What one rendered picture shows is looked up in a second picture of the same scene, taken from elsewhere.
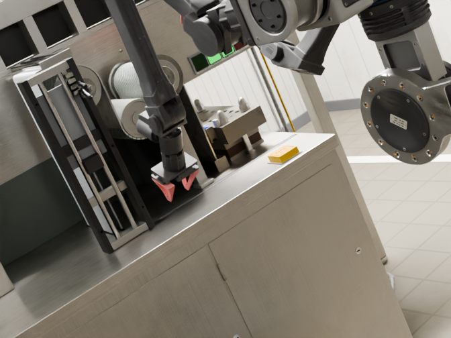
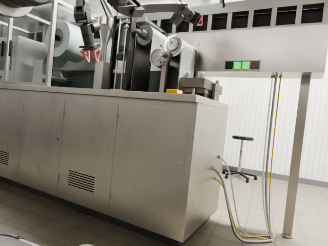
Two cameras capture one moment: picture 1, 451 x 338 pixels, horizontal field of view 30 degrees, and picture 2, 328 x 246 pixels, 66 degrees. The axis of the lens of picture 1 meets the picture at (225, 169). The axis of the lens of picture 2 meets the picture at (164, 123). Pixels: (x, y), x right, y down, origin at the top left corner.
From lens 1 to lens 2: 219 cm
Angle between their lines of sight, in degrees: 54
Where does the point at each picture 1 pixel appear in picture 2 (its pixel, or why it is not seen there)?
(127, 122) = (153, 56)
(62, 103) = (125, 30)
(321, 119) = (295, 138)
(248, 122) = (194, 82)
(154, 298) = (94, 109)
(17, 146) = not seen: hidden behind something
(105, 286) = (80, 90)
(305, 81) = (298, 113)
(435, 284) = not seen: outside the picture
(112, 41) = (198, 39)
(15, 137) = not seen: hidden behind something
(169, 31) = (223, 46)
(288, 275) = (141, 144)
